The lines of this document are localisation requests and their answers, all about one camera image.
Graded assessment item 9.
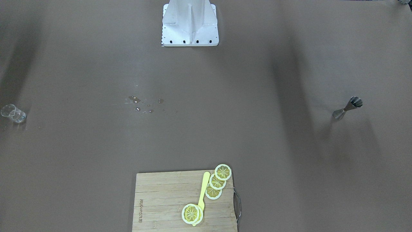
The clear glass cup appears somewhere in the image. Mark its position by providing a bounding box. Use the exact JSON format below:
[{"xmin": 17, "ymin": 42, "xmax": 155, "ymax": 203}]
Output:
[{"xmin": 1, "ymin": 104, "xmax": 27, "ymax": 123}]

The lemon slice near handle end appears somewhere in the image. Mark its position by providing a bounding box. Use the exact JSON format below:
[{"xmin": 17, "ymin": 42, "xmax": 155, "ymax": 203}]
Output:
[{"xmin": 181, "ymin": 204, "xmax": 204, "ymax": 226}]

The lemon slice lower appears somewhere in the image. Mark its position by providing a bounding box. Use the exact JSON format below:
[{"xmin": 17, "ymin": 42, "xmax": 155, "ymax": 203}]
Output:
[{"xmin": 205, "ymin": 184, "xmax": 222, "ymax": 200}]

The lemon slice middle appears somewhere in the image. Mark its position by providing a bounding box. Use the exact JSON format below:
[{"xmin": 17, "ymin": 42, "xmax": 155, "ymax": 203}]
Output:
[{"xmin": 209, "ymin": 174, "xmax": 227, "ymax": 190}]

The yellow plastic knife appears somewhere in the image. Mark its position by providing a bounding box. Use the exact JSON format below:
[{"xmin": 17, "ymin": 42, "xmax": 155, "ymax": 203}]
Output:
[{"xmin": 192, "ymin": 171, "xmax": 211, "ymax": 226}]

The steel double jigger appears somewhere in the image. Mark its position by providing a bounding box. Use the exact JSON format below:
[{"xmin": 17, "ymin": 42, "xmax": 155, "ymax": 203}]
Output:
[{"xmin": 332, "ymin": 96, "xmax": 363, "ymax": 120}]

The bamboo cutting board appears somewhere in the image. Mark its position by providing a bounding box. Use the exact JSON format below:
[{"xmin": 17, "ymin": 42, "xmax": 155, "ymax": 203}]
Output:
[{"xmin": 132, "ymin": 170, "xmax": 238, "ymax": 232}]

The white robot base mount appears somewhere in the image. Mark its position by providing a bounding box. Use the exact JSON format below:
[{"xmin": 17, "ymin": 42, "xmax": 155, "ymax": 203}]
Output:
[{"xmin": 161, "ymin": 0, "xmax": 219, "ymax": 47}]

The metal cutting board handle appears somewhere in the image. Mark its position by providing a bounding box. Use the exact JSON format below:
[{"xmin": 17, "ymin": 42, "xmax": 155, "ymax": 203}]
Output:
[{"xmin": 233, "ymin": 188, "xmax": 242, "ymax": 225}]

